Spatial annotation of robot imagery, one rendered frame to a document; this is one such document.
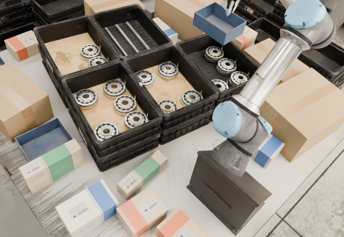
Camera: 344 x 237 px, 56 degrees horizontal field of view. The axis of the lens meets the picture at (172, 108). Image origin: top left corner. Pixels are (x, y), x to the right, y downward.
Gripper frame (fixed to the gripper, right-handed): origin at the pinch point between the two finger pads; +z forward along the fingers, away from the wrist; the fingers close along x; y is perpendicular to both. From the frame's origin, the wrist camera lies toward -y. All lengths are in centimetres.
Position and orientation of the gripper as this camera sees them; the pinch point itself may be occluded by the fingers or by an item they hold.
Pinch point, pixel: (229, 14)
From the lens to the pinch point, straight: 165.0
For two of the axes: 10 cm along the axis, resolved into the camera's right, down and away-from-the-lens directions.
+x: -7.3, 3.7, -5.8
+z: -2.0, 6.9, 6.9
